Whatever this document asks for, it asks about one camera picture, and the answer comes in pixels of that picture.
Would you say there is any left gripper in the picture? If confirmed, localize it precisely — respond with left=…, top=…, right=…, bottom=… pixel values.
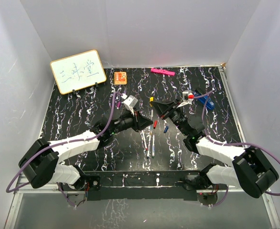
left=111, top=108, right=153, bottom=135

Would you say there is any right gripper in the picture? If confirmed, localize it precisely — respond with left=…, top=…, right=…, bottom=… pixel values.
left=151, top=99, right=189, bottom=136

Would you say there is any white pen yellow end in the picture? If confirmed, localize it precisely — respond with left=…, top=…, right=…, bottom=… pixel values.
left=150, top=109, right=153, bottom=135

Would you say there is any white pen red end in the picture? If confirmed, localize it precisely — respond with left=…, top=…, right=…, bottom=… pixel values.
left=141, top=130, right=148, bottom=150

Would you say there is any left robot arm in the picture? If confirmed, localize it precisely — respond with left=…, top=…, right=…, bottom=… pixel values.
left=18, top=109, right=153, bottom=190

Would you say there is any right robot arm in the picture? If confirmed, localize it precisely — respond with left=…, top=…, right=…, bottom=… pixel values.
left=151, top=100, right=279, bottom=198

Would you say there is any red pen cap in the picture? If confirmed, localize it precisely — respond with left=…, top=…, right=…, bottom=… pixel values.
left=153, top=120, right=158, bottom=129

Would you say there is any white pen blue end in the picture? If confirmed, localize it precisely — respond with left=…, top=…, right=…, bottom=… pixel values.
left=151, top=135, right=155, bottom=158

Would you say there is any white pen green end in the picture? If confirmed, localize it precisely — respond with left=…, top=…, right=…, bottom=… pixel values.
left=147, top=135, right=151, bottom=159

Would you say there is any pink plastic piece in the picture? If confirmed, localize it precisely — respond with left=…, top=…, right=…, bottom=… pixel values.
left=151, top=68, right=175, bottom=76

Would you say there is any blue stapler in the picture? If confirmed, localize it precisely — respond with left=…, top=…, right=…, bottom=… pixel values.
left=194, top=87, right=215, bottom=110

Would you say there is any orange notepad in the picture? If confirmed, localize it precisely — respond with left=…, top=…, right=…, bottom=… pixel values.
left=114, top=72, right=127, bottom=85

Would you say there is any small whiteboard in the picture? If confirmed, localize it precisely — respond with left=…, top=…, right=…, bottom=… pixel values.
left=50, top=50, right=107, bottom=95

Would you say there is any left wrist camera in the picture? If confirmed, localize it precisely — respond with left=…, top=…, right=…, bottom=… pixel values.
left=123, top=95, right=138, bottom=112

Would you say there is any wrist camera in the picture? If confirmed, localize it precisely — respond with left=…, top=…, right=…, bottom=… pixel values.
left=123, top=95, right=138, bottom=112
left=183, top=90, right=194, bottom=103

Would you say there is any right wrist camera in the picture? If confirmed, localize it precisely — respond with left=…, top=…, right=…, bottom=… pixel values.
left=183, top=90, right=194, bottom=103

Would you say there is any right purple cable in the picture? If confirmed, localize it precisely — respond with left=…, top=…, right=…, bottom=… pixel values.
left=192, top=90, right=280, bottom=207

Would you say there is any purple cable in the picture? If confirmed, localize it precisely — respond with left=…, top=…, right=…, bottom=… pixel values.
left=6, top=92, right=129, bottom=208
left=192, top=90, right=280, bottom=207

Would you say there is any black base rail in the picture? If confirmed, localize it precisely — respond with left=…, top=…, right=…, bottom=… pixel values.
left=58, top=170, right=229, bottom=203

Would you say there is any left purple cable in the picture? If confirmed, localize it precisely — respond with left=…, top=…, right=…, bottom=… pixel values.
left=6, top=92, right=129, bottom=208

